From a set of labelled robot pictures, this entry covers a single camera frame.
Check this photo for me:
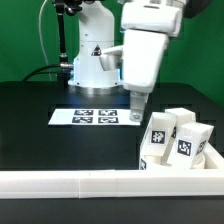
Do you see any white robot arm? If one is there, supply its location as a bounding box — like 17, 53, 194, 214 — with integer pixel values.
52, 0, 212, 122

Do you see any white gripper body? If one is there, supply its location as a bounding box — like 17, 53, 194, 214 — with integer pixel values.
100, 30, 169, 93

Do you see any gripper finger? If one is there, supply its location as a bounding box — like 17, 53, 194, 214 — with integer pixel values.
129, 91, 149, 122

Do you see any white round stool seat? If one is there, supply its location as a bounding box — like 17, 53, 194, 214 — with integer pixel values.
139, 154, 205, 170

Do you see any white marker sheet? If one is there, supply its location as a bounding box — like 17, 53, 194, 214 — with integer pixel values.
49, 109, 140, 126

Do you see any black cable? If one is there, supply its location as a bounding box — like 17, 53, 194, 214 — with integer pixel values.
22, 64, 74, 82

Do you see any white L-shaped fence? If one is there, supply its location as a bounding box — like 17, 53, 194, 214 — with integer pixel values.
0, 146, 224, 199

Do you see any grey cable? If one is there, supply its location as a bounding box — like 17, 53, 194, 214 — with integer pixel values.
37, 0, 53, 82

